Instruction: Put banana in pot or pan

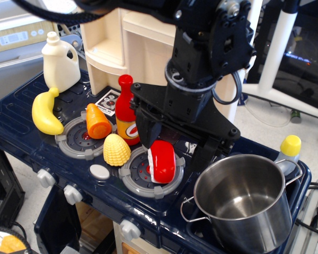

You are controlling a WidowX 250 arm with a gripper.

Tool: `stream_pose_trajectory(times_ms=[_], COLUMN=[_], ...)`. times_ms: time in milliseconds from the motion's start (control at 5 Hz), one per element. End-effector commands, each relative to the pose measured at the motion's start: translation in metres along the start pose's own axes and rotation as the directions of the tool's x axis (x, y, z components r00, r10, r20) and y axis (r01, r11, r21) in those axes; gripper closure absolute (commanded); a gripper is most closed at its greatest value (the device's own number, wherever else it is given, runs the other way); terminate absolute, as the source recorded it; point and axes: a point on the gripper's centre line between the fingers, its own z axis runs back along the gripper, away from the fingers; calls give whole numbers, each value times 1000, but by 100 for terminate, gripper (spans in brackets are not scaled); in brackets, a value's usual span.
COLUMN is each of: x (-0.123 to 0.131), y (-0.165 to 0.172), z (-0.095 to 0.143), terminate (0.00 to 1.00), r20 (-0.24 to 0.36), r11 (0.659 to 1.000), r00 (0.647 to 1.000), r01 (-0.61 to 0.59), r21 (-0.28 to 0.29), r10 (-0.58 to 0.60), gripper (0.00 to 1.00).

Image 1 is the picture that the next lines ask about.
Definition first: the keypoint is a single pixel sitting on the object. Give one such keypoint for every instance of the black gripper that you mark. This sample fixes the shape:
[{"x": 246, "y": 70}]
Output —
[{"x": 190, "y": 111}]

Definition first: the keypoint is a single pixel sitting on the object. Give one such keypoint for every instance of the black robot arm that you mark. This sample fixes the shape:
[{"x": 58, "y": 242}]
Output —
[{"x": 211, "y": 41}]

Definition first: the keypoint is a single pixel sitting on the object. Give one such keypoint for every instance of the stainless steel pot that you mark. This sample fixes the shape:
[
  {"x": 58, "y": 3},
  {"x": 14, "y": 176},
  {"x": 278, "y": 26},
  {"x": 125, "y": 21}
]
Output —
[{"x": 244, "y": 199}]

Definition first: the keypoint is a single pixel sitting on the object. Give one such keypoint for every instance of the yellow toy banana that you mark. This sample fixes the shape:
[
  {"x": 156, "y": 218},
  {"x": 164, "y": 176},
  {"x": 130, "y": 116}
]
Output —
[{"x": 42, "y": 113}]

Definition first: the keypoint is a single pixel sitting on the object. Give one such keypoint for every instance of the red white toy cheese wheel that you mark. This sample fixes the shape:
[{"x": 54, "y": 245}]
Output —
[{"x": 161, "y": 158}]

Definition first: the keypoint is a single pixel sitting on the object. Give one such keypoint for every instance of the red toy ketchup bottle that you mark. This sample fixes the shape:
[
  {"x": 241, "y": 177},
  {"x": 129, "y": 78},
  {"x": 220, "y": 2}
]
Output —
[{"x": 125, "y": 116}]

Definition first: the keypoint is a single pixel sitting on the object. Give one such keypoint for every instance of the yellow toy corn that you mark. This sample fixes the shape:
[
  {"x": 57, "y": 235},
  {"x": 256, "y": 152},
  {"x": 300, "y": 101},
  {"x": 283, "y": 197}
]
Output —
[{"x": 116, "y": 151}]

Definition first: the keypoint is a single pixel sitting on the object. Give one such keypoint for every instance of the black white sticker label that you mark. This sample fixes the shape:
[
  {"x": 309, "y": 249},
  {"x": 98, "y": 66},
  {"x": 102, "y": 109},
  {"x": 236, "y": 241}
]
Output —
[{"x": 107, "y": 103}]

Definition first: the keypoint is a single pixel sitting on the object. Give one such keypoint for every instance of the orange toy carrot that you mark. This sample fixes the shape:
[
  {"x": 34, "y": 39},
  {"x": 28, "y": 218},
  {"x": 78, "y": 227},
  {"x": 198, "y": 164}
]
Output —
[{"x": 98, "y": 126}]

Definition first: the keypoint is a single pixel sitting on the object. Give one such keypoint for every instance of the dark blue toy stove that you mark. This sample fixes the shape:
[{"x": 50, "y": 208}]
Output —
[{"x": 164, "y": 215}]

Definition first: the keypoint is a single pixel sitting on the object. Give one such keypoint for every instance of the grey oval stove button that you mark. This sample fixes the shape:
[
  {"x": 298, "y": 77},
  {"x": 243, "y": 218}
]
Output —
[{"x": 100, "y": 172}]

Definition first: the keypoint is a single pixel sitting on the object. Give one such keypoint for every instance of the right grey stove knob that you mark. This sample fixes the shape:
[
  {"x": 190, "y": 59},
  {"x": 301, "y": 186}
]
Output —
[{"x": 129, "y": 230}]

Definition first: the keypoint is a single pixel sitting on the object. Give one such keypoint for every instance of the grey stove knob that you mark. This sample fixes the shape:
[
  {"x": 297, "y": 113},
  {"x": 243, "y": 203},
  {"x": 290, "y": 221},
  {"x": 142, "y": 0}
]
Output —
[
  {"x": 129, "y": 230},
  {"x": 45, "y": 178},
  {"x": 72, "y": 195}
]

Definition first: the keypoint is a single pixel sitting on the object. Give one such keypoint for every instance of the cream toy kitchen shelf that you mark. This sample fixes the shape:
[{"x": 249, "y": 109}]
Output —
[{"x": 130, "y": 42}]

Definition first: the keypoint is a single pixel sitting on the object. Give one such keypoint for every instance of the yellow capped grey bottle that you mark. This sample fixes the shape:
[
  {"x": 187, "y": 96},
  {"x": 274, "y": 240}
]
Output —
[{"x": 289, "y": 154}]

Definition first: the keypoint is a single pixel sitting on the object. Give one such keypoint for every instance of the middle grey stove knob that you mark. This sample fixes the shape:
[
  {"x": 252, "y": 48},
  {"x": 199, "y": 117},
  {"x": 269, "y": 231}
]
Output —
[{"x": 72, "y": 195}]

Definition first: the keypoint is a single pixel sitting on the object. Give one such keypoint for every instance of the left grey stove knob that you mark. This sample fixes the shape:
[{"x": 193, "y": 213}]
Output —
[{"x": 45, "y": 178}]

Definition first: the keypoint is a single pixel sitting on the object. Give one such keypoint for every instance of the cream toy milk jug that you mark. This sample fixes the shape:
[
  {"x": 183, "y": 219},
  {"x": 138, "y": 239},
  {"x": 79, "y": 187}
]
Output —
[{"x": 60, "y": 63}]

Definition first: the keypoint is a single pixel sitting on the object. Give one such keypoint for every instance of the black box on floor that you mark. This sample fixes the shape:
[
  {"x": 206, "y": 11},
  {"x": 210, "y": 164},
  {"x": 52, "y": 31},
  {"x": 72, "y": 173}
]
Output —
[{"x": 11, "y": 193}]

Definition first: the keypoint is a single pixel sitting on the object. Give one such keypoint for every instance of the beige control panel appliance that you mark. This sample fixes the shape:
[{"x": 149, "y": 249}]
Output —
[{"x": 22, "y": 37}]

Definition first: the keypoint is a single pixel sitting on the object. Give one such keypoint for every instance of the yellow object bottom left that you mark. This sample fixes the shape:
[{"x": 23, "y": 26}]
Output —
[{"x": 10, "y": 244}]

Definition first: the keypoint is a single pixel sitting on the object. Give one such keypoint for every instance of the white metal stand frame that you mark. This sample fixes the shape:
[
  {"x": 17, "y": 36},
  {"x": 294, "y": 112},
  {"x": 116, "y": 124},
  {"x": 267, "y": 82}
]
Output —
[{"x": 264, "y": 88}]

